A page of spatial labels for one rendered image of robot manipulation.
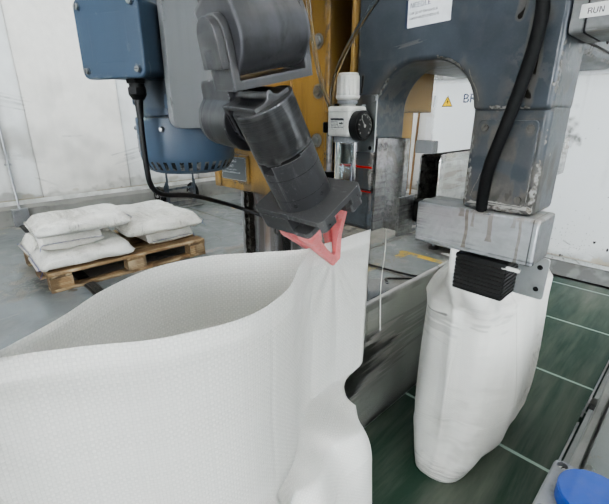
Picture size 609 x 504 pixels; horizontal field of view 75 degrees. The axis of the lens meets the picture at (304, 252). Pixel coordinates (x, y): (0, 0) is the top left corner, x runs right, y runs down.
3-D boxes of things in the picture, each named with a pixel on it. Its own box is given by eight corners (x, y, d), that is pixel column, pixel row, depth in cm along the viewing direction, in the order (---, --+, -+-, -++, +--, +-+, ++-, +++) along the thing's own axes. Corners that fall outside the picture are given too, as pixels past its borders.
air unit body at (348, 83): (351, 200, 52) (357, 70, 46) (325, 195, 55) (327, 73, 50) (372, 195, 55) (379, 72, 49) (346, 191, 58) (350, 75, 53)
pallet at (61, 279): (52, 294, 272) (47, 274, 267) (26, 263, 328) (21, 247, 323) (205, 253, 351) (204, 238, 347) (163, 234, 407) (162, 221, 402)
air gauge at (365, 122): (356, 141, 49) (357, 110, 48) (345, 141, 50) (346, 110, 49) (373, 140, 51) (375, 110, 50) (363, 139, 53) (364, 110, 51)
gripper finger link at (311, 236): (323, 234, 52) (296, 175, 46) (367, 247, 47) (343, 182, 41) (289, 270, 49) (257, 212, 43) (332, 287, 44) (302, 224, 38)
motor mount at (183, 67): (179, 129, 52) (165, -17, 46) (156, 127, 56) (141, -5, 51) (326, 125, 70) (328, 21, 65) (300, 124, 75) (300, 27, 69)
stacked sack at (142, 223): (127, 242, 301) (125, 224, 296) (109, 230, 331) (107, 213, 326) (205, 227, 343) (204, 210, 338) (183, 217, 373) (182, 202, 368)
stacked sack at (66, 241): (41, 256, 271) (36, 235, 266) (30, 234, 321) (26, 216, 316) (107, 244, 296) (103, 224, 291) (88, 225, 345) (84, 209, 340)
